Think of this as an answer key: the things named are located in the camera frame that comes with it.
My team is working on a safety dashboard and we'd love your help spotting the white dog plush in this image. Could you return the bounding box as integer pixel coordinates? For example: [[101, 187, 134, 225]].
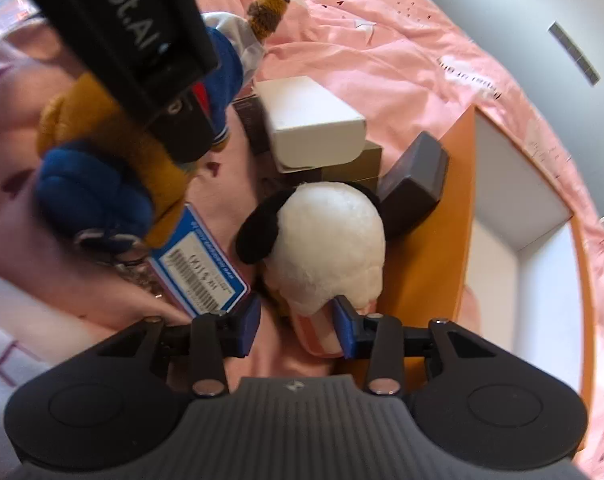
[[235, 181, 386, 359]]

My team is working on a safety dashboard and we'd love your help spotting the bear plush blue outfit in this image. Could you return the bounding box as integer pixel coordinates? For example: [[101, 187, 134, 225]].
[[35, 0, 290, 257]]

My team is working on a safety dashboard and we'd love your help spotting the white rectangular box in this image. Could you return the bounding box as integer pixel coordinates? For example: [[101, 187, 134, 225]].
[[255, 76, 366, 171]]

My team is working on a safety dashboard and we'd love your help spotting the blue barcode tag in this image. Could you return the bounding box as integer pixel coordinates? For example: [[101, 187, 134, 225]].
[[149, 205, 249, 318]]

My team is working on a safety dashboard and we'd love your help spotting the dark grey small box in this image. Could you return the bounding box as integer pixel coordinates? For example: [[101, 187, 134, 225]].
[[377, 131, 450, 240]]

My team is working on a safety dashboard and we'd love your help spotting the orange cardboard storage box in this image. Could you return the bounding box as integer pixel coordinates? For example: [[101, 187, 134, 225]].
[[377, 107, 595, 401]]

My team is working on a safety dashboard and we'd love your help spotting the pink patterned duvet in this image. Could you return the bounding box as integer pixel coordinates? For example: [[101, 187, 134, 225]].
[[0, 0, 604, 479]]

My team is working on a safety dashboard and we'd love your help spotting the grey wall switch panel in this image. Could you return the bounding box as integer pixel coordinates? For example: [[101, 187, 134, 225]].
[[548, 22, 600, 86]]

